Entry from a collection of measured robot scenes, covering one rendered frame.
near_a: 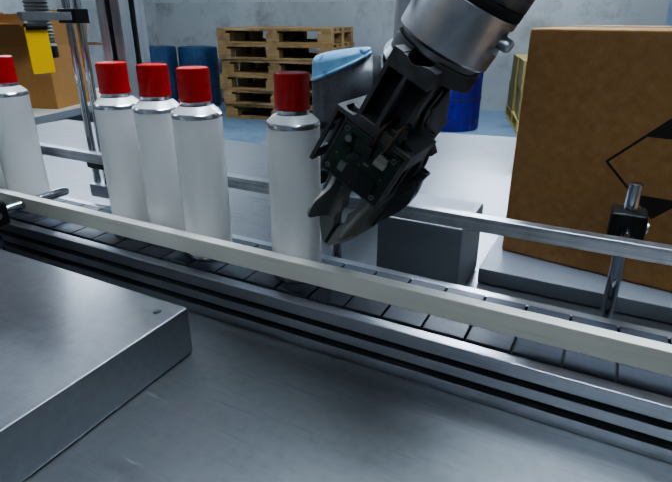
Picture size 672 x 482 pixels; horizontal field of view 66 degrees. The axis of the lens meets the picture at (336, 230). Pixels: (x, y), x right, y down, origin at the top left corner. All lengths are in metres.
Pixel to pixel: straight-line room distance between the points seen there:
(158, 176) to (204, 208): 0.07
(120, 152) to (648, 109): 0.57
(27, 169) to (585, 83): 0.70
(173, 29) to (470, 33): 8.09
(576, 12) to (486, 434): 6.78
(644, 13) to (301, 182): 6.83
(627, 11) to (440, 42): 6.82
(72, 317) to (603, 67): 0.58
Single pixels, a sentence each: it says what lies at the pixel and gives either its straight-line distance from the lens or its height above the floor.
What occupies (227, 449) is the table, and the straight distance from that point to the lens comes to 0.43.
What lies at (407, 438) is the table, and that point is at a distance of 0.44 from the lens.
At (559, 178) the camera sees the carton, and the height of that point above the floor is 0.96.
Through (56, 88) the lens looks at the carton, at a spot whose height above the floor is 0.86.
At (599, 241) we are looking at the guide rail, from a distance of 0.49.
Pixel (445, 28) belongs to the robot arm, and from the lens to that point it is 0.38.
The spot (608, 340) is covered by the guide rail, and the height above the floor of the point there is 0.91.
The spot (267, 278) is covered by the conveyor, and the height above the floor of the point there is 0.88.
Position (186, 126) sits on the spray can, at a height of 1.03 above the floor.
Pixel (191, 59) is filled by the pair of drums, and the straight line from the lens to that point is 7.28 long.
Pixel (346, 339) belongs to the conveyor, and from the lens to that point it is 0.49.
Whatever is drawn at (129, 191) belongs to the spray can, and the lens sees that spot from 0.66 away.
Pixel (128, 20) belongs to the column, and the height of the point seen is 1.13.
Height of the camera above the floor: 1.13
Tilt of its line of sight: 22 degrees down
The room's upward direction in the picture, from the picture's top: straight up
